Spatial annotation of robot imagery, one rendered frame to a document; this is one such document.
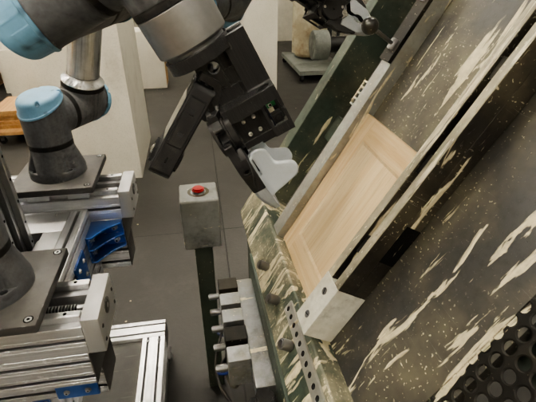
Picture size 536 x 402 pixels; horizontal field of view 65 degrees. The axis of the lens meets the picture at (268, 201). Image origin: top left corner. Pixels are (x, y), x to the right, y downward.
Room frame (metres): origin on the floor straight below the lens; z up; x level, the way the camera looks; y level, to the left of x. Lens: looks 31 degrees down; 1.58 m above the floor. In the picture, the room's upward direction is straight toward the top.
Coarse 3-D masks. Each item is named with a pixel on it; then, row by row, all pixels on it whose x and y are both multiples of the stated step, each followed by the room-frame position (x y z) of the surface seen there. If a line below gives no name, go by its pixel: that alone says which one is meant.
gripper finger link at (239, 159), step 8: (224, 136) 0.42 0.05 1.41; (224, 144) 0.41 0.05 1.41; (232, 144) 0.41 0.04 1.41; (232, 152) 0.40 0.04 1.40; (240, 152) 0.40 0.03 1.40; (232, 160) 0.40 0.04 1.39; (240, 160) 0.40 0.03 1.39; (248, 160) 0.41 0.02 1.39; (240, 168) 0.40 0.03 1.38; (248, 168) 0.40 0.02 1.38; (248, 176) 0.40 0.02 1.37; (256, 176) 0.42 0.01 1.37; (248, 184) 0.41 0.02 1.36; (256, 184) 0.42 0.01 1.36; (264, 184) 0.42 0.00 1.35; (256, 192) 0.42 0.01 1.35
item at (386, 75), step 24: (432, 24) 1.03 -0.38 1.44; (408, 48) 1.02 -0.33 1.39; (384, 72) 1.01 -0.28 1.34; (360, 96) 1.04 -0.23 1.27; (384, 96) 1.01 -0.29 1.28; (360, 120) 1.00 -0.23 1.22; (336, 144) 0.99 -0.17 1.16; (312, 168) 1.02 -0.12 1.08; (312, 192) 0.98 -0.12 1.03; (288, 216) 0.97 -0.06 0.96
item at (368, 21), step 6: (366, 18) 0.98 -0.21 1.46; (372, 18) 0.97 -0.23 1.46; (366, 24) 0.97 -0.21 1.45; (372, 24) 0.96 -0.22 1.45; (378, 24) 0.97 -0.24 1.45; (366, 30) 0.97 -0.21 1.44; (372, 30) 0.96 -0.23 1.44; (378, 30) 0.99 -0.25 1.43; (384, 36) 1.01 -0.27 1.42; (390, 42) 1.02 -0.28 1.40; (396, 42) 1.03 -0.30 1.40; (390, 48) 1.03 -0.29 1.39
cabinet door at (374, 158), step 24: (360, 144) 0.94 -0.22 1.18; (384, 144) 0.86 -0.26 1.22; (336, 168) 0.96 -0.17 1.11; (360, 168) 0.88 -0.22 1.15; (384, 168) 0.81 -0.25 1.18; (336, 192) 0.90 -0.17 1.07; (360, 192) 0.82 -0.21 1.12; (384, 192) 0.76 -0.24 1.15; (312, 216) 0.92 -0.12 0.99; (336, 216) 0.84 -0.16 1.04; (360, 216) 0.77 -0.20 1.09; (288, 240) 0.93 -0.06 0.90; (312, 240) 0.85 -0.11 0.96; (336, 240) 0.78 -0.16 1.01; (312, 264) 0.79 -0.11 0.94; (312, 288) 0.73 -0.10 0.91
